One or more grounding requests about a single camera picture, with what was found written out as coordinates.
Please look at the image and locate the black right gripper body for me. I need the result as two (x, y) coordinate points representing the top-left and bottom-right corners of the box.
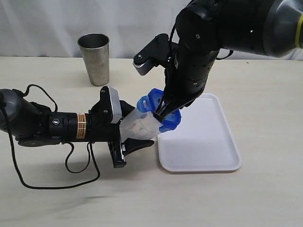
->
(133, 33), (217, 101)

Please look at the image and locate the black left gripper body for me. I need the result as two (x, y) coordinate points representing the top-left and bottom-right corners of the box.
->
(86, 86), (127, 169)

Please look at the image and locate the blue plastic lid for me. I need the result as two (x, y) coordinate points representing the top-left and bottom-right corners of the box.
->
(136, 88), (181, 134)

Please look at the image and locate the clear plastic tall container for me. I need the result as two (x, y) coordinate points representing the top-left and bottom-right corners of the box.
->
(120, 105), (163, 142)

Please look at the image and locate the stainless steel cup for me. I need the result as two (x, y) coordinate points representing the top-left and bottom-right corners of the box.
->
(77, 33), (109, 87)

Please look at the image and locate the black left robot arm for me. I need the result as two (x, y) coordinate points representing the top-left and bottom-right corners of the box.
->
(0, 86), (154, 168)

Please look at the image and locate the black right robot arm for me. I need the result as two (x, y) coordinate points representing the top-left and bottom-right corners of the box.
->
(133, 0), (303, 121)

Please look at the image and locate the white plastic tray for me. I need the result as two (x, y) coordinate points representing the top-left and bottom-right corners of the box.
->
(158, 93), (242, 174)

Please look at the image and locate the white backdrop curtain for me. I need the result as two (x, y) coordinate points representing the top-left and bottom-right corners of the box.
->
(0, 0), (303, 61)

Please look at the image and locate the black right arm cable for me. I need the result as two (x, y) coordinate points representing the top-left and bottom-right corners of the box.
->
(215, 48), (235, 61)

